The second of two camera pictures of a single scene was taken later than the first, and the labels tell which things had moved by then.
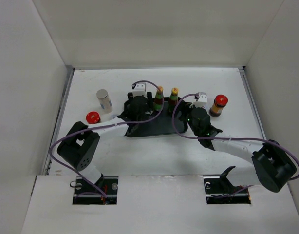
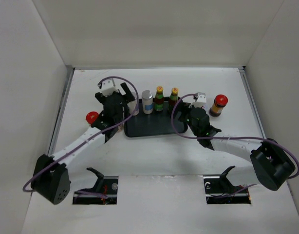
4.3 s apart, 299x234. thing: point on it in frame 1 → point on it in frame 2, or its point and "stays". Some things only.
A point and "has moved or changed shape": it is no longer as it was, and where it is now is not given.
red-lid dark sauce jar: [220, 100] stays
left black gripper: [149, 105] → [129, 97]
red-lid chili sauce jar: [93, 117] stays
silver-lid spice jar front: [105, 103] has moved or changed shape
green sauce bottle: [173, 100] stays
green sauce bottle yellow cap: [158, 100] stays
